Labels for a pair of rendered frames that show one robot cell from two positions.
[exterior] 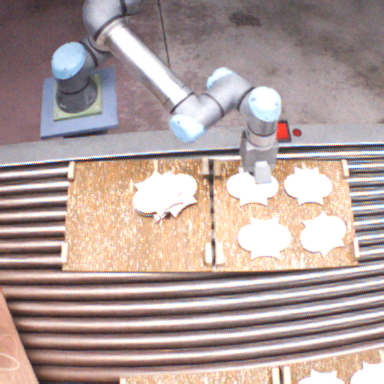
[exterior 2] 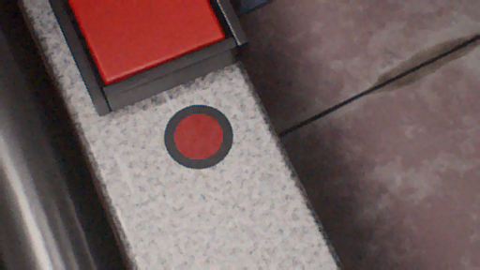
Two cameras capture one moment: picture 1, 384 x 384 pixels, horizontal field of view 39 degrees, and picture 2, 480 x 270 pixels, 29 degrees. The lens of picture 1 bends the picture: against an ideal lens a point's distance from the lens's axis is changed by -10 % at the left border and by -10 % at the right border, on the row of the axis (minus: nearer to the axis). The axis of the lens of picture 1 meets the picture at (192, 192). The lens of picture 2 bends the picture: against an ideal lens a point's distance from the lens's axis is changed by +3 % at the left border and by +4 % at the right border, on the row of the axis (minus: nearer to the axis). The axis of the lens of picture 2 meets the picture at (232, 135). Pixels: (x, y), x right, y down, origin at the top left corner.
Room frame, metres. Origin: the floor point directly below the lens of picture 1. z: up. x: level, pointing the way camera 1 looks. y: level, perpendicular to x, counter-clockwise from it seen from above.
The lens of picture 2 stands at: (1.03, -0.48, 1.30)
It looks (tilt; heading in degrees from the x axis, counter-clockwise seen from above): 68 degrees down; 73
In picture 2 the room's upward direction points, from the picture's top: 3 degrees counter-clockwise
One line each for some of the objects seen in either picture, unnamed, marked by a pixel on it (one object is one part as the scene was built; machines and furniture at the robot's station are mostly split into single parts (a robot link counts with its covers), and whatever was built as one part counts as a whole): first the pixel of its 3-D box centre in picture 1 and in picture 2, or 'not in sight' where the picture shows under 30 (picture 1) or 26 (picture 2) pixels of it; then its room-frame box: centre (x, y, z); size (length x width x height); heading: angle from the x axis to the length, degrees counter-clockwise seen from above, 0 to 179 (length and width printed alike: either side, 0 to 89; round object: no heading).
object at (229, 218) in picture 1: (286, 213); not in sight; (0.77, -0.27, 0.93); 0.41 x 0.35 x 0.02; 90
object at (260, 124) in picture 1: (263, 110); not in sight; (0.85, -0.17, 1.29); 0.09 x 0.08 x 0.11; 46
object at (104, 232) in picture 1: (136, 214); not in sight; (0.77, 0.15, 0.93); 0.41 x 0.35 x 0.02; 91
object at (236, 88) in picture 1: (227, 92); not in sight; (0.91, -0.09, 1.29); 0.11 x 0.11 x 0.08; 46
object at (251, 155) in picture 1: (259, 155); not in sight; (0.83, -0.17, 1.13); 0.12 x 0.09 x 0.16; 9
